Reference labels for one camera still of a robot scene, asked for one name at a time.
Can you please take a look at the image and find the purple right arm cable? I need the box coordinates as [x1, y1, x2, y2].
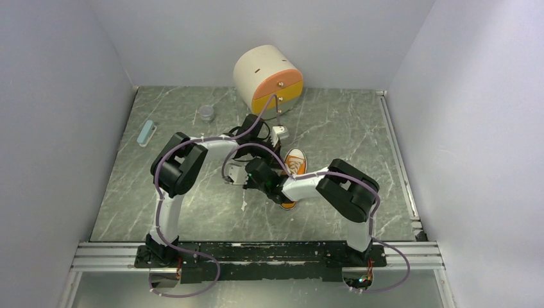
[221, 142, 411, 295]

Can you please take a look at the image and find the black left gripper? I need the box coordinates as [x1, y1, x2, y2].
[250, 136, 286, 171]

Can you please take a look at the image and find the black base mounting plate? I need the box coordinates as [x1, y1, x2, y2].
[133, 241, 387, 284]

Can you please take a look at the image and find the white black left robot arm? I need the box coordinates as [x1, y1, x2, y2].
[145, 114, 284, 267]

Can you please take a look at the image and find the round cream drawer cabinet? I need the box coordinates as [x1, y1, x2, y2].
[233, 45, 303, 120]

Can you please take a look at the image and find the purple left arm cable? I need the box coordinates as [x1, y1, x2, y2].
[153, 94, 222, 298]

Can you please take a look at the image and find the light blue eraser block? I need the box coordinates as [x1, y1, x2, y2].
[137, 120, 157, 148]

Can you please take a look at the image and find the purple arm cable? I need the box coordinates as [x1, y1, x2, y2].
[221, 142, 411, 295]
[153, 94, 222, 298]

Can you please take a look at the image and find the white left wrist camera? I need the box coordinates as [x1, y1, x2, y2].
[271, 125, 289, 145]

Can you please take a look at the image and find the orange canvas sneaker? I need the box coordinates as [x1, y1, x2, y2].
[279, 148, 308, 210]

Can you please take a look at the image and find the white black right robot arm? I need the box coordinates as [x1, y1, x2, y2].
[245, 158, 381, 266]

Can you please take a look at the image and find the aluminium rail frame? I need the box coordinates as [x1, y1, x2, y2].
[57, 90, 457, 308]

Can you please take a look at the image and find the small clear round jar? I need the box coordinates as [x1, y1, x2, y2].
[198, 105, 215, 123]

